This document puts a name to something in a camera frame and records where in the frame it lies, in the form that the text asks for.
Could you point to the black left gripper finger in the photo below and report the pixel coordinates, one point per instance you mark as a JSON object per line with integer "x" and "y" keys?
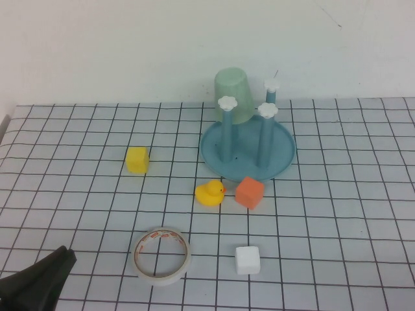
{"x": 32, "y": 275}
{"x": 42, "y": 294}

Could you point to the pale green plastic cup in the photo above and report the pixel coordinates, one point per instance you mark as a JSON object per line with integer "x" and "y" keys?
{"x": 233, "y": 84}

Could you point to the blue cup stand white caps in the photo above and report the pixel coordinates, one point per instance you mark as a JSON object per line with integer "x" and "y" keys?
{"x": 243, "y": 162}

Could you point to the white tape roll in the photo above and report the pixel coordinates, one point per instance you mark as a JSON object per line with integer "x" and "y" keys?
{"x": 162, "y": 280}

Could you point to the yellow foam cube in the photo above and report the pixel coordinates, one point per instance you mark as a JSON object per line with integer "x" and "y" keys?
{"x": 137, "y": 160}

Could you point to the yellow rubber duck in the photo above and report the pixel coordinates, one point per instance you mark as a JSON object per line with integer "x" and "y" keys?
{"x": 209, "y": 196}

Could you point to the white foam cube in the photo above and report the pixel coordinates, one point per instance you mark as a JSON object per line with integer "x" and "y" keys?
{"x": 248, "y": 260}

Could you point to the orange foam cube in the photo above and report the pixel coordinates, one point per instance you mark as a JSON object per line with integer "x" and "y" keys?
{"x": 249, "y": 194}

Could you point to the black grid white tablecloth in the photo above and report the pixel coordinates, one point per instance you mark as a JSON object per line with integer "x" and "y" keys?
{"x": 324, "y": 226}

